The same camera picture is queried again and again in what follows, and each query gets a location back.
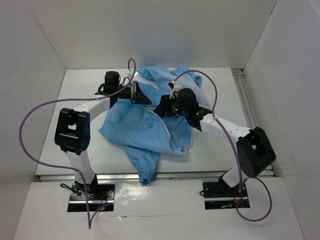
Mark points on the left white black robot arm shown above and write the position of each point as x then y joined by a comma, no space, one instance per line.
73,130

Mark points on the front aluminium frame rail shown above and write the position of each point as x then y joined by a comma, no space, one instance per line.
135,177

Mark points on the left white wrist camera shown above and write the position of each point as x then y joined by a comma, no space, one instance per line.
132,73

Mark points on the aluminium frame rail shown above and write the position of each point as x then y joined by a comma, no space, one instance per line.
246,100
135,177

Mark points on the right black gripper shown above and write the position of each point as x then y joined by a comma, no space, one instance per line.
164,106

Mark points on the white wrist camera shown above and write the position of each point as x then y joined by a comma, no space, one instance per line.
175,86
132,73

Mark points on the light blue zip jacket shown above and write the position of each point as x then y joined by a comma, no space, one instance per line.
142,134

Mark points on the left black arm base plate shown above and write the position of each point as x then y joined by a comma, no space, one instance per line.
104,193

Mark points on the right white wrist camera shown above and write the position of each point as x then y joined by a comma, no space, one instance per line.
175,86

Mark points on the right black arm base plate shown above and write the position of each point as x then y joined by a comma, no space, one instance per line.
217,190

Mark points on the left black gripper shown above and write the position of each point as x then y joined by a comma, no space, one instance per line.
136,95

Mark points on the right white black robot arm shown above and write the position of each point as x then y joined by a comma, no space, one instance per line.
204,120

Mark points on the right aluminium frame rail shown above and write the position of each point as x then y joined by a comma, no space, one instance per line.
246,100

